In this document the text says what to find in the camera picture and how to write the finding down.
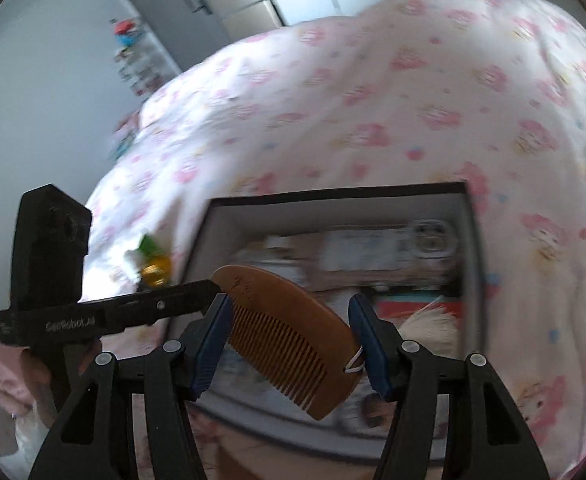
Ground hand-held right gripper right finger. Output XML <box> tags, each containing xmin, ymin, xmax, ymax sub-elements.
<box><xmin>347</xmin><ymin>293</ymin><xmax>550</xmax><ymax>480</ymax></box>

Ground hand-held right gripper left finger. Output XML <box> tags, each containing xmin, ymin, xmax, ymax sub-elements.
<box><xmin>28</xmin><ymin>293</ymin><xmax>234</xmax><ymax>480</ymax></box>

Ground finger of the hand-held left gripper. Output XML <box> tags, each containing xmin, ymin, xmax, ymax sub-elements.
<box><xmin>123</xmin><ymin>280</ymin><xmax>222</xmax><ymax>332</ymax></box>

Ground green white gold toy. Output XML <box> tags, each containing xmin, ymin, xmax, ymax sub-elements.
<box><xmin>124</xmin><ymin>232</ymin><xmax>175</xmax><ymax>291</ymax></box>

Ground wooden comb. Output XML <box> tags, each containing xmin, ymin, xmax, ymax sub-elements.
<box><xmin>210</xmin><ymin>265</ymin><xmax>365</xmax><ymax>422</ymax></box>

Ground black box with white inside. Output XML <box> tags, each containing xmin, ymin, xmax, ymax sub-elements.
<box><xmin>165</xmin><ymin>181</ymin><xmax>489</xmax><ymax>453</ymax></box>

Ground person's left hand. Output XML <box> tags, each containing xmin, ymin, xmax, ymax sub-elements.
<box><xmin>20</xmin><ymin>346</ymin><xmax>70</xmax><ymax>412</ymax></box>

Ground red booklet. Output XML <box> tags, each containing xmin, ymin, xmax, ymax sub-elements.
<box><xmin>376</xmin><ymin>297</ymin><xmax>465</xmax><ymax>337</ymax></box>

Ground white feather tuft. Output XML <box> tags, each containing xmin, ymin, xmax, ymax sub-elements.
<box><xmin>397</xmin><ymin>296</ymin><xmax>461</xmax><ymax>357</ymax></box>

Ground white printed packet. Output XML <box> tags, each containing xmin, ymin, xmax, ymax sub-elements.
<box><xmin>322</xmin><ymin>229</ymin><xmax>414</xmax><ymax>272</ymax></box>

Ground small white clock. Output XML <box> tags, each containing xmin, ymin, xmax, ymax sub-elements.
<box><xmin>411</xmin><ymin>219</ymin><xmax>455</xmax><ymax>257</ymax></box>

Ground shelf with colourful things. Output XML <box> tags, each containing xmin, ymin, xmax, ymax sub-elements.
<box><xmin>107</xmin><ymin>16</ymin><xmax>175</xmax><ymax>97</ymax></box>

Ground pink printed blanket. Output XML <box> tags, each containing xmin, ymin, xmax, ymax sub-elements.
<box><xmin>80</xmin><ymin>0</ymin><xmax>586</xmax><ymax>480</ymax></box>

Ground grey door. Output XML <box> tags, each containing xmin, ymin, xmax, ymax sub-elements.
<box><xmin>117</xmin><ymin>0</ymin><xmax>235</xmax><ymax>77</ymax></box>

